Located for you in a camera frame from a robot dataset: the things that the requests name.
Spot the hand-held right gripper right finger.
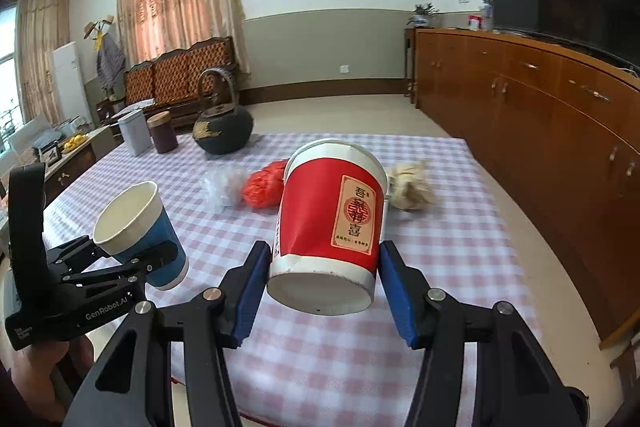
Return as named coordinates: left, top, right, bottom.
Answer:
left=379, top=241, right=586, bottom=427

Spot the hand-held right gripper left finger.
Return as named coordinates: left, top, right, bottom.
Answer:
left=62, top=241, right=274, bottom=427

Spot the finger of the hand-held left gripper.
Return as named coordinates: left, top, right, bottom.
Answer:
left=60, top=241, right=179, bottom=290
left=46, top=236, right=103, bottom=269

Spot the white and blue paper cup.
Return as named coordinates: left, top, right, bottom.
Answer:
left=93, top=181, right=190, bottom=292

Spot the red paper cup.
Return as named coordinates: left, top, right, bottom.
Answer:
left=266, top=138, right=389, bottom=315

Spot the person's left hand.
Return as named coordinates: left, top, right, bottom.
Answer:
left=20, top=338, right=96, bottom=408

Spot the low wooden cabinet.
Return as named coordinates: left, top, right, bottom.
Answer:
left=44, top=127, right=121, bottom=208

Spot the table with checkered cloth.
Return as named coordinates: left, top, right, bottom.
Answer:
left=40, top=133, right=533, bottom=427

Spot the clear plastic bag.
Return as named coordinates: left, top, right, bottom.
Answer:
left=201, top=165, right=248, bottom=214

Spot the plate of oranges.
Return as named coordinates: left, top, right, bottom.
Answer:
left=62, top=133, right=91, bottom=152

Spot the crumpled beige paper bag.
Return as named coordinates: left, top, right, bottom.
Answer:
left=386, top=160, right=436, bottom=212

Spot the red mesh bag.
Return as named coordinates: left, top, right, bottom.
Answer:
left=242, top=160, right=287, bottom=210

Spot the grey metal tin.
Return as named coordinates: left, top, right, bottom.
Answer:
left=117, top=109, right=152, bottom=156

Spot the brown tea canister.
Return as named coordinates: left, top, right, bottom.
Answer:
left=146, top=112, right=179, bottom=154

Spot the black iron kettle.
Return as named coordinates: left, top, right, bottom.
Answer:
left=192, top=68, right=253, bottom=155

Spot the white refrigerator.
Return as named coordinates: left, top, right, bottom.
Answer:
left=51, top=42, right=89, bottom=128

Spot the wooden bench sofa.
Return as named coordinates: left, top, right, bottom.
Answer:
left=122, top=36, right=241, bottom=128

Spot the coat rack with hat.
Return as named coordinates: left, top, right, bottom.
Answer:
left=82, top=14, right=126, bottom=100

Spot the brown wooden sideboard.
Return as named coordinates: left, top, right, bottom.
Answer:
left=415, top=27, right=640, bottom=349

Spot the small potted plant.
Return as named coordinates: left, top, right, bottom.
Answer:
left=407, top=3, right=441, bottom=29

